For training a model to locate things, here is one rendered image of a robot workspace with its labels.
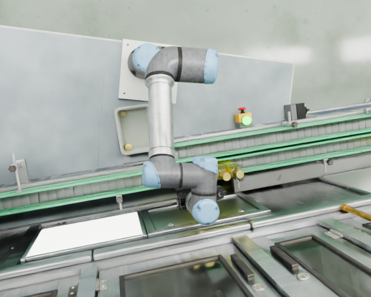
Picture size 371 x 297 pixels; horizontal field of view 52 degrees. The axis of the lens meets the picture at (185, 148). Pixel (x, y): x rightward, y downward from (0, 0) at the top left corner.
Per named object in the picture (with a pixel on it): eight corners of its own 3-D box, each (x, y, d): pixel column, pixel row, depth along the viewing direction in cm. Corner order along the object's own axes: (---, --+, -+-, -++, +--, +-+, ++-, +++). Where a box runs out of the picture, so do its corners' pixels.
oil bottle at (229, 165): (215, 171, 183) (229, 179, 162) (214, 160, 182) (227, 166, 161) (227, 169, 184) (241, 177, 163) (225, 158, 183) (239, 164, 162)
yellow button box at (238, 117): (235, 127, 196) (239, 128, 189) (233, 113, 195) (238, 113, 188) (248, 125, 197) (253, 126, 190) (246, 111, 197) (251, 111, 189)
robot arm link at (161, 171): (143, 35, 121) (145, 181, 102) (177, 38, 124) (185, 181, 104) (140, 58, 132) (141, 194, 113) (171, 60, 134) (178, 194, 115)
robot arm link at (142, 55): (132, 46, 170) (133, 40, 157) (162, 48, 173) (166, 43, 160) (131, 73, 171) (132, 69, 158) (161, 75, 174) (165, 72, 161)
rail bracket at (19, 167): (23, 185, 175) (10, 195, 153) (16, 149, 173) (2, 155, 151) (33, 183, 176) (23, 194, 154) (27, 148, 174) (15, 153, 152)
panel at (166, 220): (39, 235, 160) (21, 267, 127) (38, 228, 160) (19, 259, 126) (241, 197, 176) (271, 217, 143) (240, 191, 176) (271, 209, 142)
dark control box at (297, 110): (284, 119, 201) (291, 120, 193) (282, 105, 200) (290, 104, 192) (298, 118, 203) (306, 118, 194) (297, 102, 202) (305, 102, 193)
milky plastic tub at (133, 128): (121, 154, 186) (121, 155, 177) (113, 108, 183) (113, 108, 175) (155, 148, 189) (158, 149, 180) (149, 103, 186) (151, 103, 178)
